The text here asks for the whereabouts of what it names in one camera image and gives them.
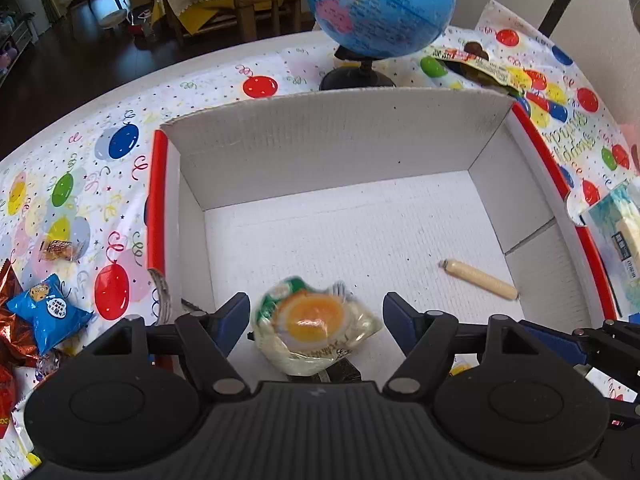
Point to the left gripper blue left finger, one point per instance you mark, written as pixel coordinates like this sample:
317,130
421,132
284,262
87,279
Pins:
225,326

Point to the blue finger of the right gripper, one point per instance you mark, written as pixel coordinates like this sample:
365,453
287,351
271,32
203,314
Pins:
564,345

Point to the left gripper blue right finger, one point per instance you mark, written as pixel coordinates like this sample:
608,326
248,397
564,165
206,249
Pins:
432,330

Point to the braised egg clear packet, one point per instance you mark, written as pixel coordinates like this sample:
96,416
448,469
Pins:
302,330

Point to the black snack packet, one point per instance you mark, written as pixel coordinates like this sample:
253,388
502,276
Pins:
341,372

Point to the sausage stick snack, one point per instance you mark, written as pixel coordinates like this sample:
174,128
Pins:
478,278

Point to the blue cookie packet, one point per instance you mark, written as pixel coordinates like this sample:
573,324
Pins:
52,317

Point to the small orange snack packet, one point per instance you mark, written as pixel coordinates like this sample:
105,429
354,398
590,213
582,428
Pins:
66,250

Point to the brown foil snack bag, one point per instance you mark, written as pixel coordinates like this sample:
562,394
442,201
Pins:
18,347

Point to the purple candy packet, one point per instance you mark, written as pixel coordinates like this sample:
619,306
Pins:
49,363

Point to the red yellow chip bag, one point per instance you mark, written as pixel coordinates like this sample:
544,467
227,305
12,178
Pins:
7,399

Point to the yellow candy wrapper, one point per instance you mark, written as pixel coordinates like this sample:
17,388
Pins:
459,367

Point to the tissue pack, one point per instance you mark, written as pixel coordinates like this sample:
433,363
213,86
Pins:
613,222

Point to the red cardboard box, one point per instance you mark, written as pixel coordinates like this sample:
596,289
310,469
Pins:
373,188

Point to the yellow snack packet by globe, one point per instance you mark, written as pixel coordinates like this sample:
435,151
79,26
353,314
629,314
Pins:
477,69

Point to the blue desk globe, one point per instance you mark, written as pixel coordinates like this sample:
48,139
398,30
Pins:
368,31

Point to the small round stool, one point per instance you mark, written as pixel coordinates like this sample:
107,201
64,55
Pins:
114,19

